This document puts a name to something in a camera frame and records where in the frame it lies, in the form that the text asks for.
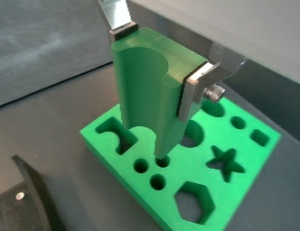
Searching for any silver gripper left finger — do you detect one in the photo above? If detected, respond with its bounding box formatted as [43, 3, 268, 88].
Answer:
[97, 0, 139, 42]

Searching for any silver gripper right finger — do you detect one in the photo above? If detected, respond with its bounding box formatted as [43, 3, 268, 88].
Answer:
[178, 42, 248, 122]

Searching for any green arch object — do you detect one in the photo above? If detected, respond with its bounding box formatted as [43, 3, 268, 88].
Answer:
[111, 28, 206, 159]

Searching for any green shape sorter board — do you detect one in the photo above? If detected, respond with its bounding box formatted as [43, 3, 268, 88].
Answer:
[82, 99, 281, 231]

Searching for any black curved fixture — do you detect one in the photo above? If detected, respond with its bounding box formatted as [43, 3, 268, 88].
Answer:
[0, 155, 55, 231]

